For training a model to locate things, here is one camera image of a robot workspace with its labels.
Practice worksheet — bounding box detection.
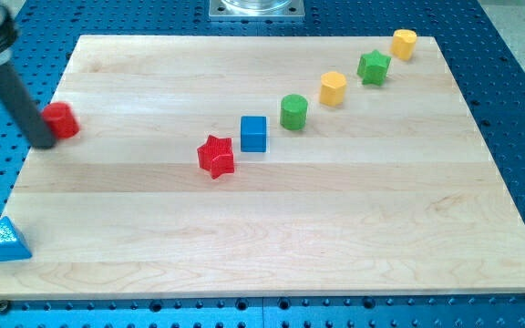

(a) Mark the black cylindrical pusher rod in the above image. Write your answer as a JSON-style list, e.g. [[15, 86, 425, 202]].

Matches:
[[0, 62, 57, 149]]

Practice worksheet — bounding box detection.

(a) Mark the red cylinder block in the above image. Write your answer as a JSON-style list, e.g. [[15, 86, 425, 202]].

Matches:
[[42, 102, 80, 139]]

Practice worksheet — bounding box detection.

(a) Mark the blue triangle block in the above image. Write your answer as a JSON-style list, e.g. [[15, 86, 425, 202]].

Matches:
[[0, 217, 32, 262]]

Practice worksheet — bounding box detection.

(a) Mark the red star block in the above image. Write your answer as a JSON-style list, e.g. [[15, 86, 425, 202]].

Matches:
[[197, 135, 234, 179]]

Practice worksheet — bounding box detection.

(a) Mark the blue cube block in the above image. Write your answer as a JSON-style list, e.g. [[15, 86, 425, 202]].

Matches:
[[241, 116, 267, 152]]

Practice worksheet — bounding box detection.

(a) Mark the green cylinder block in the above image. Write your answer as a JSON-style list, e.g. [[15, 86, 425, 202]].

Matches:
[[280, 94, 308, 130]]

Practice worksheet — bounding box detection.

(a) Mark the yellow hexagon block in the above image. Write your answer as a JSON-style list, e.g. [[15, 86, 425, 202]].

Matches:
[[319, 71, 347, 107]]

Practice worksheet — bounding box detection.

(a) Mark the green star block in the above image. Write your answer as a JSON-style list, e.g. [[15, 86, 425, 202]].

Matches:
[[356, 50, 391, 86]]

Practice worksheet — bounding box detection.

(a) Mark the yellow heart block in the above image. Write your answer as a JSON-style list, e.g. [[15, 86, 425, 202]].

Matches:
[[390, 29, 417, 61]]

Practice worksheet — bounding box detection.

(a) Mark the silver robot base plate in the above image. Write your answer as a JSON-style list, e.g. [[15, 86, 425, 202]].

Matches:
[[208, 0, 305, 21]]

